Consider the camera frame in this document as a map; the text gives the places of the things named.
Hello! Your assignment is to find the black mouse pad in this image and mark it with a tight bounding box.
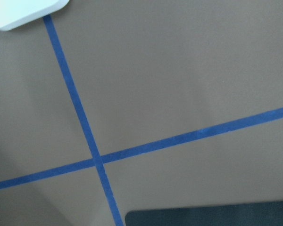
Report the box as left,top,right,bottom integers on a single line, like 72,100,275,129
125,201,283,226

